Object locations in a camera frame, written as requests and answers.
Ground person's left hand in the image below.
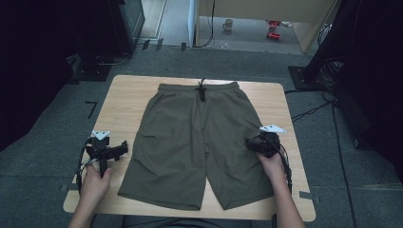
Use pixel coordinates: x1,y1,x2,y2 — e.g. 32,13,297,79
79,163,113,207

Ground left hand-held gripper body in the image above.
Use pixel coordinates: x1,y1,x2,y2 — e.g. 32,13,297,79
85,129,129,179

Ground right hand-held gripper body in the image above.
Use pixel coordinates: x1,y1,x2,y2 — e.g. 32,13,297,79
246,123,287,160

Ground bundle of black cables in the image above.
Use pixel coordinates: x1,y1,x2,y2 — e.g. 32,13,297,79
315,23,346,93

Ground black hanging cable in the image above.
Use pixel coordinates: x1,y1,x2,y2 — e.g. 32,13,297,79
191,0,217,49

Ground person's right hand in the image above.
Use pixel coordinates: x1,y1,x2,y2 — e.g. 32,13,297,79
256,151,287,188

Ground person's lap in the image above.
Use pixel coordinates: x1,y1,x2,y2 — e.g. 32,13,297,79
122,216,255,228

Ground black floor cable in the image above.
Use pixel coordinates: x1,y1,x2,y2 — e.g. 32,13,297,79
284,88,337,124

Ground beige mug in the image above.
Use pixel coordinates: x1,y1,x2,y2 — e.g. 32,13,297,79
221,18,235,32

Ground olive green shorts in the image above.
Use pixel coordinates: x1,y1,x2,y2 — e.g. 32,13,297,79
117,77,276,212

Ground grey tape strip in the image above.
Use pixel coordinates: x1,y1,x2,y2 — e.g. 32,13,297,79
60,182,80,193
298,190,321,204

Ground black cabinet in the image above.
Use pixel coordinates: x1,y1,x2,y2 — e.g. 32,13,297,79
79,0,146,58

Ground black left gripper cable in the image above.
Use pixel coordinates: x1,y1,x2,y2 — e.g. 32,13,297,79
75,136,97,195

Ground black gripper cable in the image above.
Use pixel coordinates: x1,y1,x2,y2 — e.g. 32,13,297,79
271,136,295,228
75,136,97,195

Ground black stand base plate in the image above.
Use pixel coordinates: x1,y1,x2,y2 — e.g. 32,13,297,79
69,62,112,83
287,65,327,91

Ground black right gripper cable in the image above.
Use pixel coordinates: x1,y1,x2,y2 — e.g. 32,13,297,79
271,136,295,228

